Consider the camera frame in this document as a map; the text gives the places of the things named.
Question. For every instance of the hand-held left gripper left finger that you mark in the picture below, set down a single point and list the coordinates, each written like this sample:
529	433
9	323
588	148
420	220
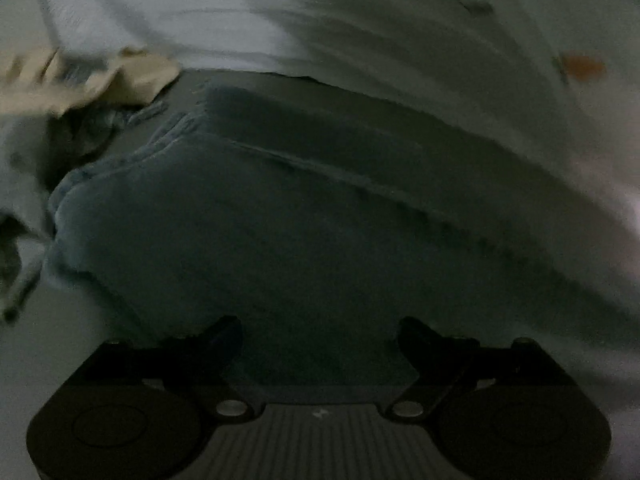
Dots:
227	335

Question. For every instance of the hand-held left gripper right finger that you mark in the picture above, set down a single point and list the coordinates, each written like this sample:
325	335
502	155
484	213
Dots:
412	335

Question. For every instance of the blue jeans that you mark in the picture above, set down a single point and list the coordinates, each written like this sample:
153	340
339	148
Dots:
300	235

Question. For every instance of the grey-blue crumpled garment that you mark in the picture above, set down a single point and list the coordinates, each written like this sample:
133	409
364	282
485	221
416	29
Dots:
25	170

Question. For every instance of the beige crumpled garment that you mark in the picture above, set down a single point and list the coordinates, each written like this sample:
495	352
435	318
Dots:
135	77

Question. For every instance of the carrot print sheet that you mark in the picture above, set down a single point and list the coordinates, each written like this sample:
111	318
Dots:
400	25

